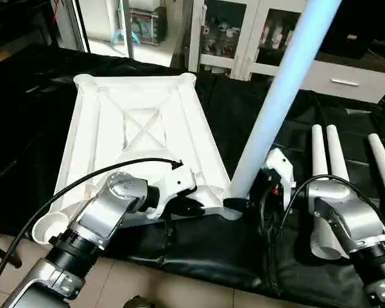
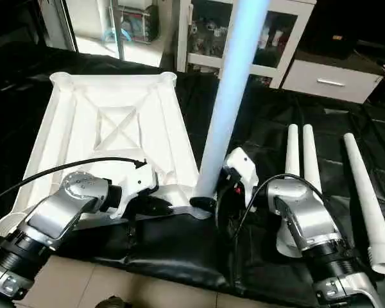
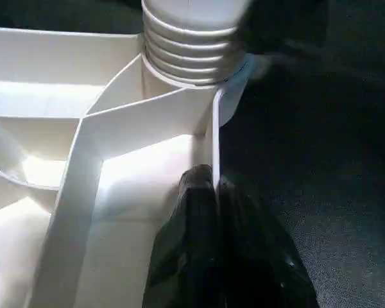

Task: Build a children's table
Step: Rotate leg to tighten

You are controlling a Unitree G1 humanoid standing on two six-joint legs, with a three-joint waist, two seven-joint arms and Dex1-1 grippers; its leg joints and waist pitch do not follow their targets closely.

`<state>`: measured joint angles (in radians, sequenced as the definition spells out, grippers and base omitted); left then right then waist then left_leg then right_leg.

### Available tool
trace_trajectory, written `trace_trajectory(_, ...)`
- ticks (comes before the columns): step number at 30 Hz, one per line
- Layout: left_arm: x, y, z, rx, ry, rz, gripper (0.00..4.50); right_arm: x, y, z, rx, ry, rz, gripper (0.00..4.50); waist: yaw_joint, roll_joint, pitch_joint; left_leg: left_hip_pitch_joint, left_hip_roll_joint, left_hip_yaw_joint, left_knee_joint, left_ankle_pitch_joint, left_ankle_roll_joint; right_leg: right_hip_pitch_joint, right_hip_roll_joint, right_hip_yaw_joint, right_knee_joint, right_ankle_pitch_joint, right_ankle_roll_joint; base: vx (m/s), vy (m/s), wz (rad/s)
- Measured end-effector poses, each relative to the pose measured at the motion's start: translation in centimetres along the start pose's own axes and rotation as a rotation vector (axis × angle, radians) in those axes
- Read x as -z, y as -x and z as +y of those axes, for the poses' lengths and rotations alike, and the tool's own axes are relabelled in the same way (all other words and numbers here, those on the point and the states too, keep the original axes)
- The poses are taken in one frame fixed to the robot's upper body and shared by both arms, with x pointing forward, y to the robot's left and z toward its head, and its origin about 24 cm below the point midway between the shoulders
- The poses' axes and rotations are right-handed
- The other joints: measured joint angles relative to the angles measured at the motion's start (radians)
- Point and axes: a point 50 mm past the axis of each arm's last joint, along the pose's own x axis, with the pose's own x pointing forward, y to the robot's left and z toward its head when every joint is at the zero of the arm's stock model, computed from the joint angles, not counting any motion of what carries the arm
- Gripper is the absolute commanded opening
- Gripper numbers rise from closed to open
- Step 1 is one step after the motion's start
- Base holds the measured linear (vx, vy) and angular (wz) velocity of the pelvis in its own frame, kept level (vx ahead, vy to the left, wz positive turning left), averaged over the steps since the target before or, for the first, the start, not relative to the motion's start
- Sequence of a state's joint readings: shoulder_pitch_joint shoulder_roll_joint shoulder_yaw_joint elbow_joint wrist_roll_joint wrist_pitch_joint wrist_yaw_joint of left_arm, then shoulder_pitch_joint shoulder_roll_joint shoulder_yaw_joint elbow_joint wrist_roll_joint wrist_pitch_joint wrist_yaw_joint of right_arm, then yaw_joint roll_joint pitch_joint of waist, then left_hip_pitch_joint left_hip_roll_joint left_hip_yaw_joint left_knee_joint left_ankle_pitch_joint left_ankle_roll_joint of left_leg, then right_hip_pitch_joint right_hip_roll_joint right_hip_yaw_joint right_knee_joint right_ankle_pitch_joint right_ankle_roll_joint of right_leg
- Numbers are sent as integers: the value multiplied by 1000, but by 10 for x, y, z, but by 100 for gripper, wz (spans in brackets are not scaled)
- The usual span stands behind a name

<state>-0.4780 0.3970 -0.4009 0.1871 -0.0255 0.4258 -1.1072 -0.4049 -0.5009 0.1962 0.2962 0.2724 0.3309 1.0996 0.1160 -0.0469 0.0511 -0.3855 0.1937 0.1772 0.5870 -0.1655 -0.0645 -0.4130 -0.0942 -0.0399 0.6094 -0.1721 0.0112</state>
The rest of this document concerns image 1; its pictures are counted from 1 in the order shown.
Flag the white drawer unit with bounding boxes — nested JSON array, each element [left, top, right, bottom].
[[298, 59, 385, 103]]

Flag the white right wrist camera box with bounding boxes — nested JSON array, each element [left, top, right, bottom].
[[262, 148, 296, 209]]

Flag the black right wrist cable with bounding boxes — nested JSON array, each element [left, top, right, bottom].
[[260, 175, 385, 283]]

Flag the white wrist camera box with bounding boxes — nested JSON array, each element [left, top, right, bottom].
[[155, 168, 198, 219], [262, 148, 296, 209]]

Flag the white plastic table top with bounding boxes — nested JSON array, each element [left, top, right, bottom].
[[32, 73, 244, 246]]

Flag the black work mat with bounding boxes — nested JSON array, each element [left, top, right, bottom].
[[0, 45, 385, 302]]

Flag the storage rack with items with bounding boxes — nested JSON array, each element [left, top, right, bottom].
[[109, 0, 167, 46]]

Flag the white glass door cabinet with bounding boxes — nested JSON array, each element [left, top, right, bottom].
[[188, 0, 309, 81]]

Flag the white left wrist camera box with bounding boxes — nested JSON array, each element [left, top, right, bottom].
[[155, 168, 198, 219]]

